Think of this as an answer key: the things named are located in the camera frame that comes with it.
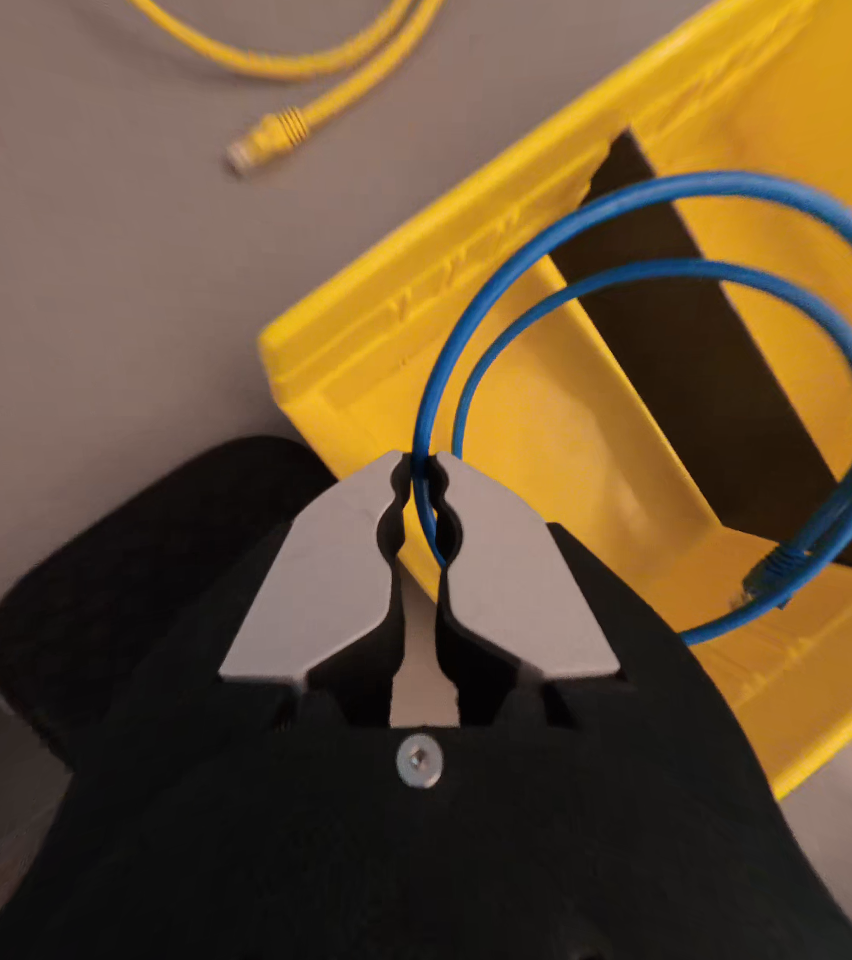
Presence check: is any yellow plastic bin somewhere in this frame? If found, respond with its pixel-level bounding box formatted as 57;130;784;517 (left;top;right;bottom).
255;0;852;802

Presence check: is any blue ethernet cable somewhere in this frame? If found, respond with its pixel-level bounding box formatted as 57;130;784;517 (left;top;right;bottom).
409;169;852;648

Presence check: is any black bin divider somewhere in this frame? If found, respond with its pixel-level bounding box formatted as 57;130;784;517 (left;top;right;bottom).
548;126;852;580

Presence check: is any yellow ethernet cable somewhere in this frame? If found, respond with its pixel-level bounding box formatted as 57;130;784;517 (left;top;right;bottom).
124;0;447;180

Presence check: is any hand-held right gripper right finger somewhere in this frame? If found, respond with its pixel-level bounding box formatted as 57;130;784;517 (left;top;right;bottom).
428;450;623;682

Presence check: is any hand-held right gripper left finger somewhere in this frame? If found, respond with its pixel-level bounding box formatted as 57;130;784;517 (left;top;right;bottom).
218;448;413;687

